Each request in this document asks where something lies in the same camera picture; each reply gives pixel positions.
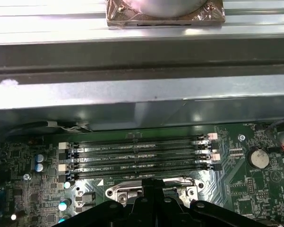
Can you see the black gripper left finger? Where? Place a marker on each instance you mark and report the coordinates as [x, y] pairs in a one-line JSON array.
[[141, 212]]

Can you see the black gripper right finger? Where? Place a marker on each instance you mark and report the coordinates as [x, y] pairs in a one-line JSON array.
[[165, 212]]

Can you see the metal socket cover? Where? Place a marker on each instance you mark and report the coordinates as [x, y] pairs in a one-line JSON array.
[[134, 196]]

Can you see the CPU socket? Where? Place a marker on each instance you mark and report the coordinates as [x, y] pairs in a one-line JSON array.
[[111, 190]]

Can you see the RAM slot black clips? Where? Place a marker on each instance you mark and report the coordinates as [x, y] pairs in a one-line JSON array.
[[137, 152], [137, 172]]

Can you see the RAM slot white clips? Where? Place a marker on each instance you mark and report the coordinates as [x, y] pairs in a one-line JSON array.
[[137, 142], [137, 162]]

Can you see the green motherboard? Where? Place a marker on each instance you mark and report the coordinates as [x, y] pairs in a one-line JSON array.
[[238, 196]]

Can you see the silver blue capacitor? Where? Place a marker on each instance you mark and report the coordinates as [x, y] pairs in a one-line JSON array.
[[39, 167], [62, 205], [39, 158]]

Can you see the dark grey PC case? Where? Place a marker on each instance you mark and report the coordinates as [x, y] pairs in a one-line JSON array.
[[132, 108]]

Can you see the silver coin battery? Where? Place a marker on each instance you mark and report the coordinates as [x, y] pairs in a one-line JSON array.
[[259, 158]]

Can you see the brown base plate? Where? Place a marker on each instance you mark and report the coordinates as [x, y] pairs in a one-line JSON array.
[[203, 21]]

